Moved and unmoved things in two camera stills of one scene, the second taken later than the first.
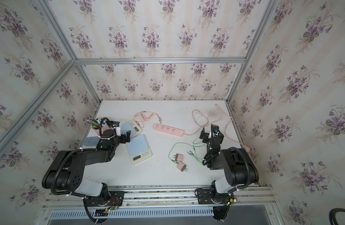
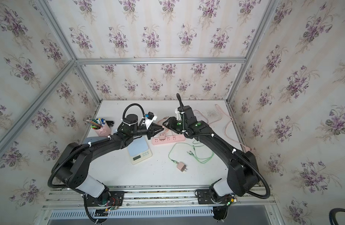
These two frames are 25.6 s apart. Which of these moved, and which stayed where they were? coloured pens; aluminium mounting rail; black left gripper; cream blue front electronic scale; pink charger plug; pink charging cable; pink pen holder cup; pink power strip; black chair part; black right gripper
Moved: pink charging cable; black left gripper; pink power strip; black right gripper; pink charger plug
Stayed: black chair part; pink pen holder cup; coloured pens; cream blue front electronic scale; aluminium mounting rail
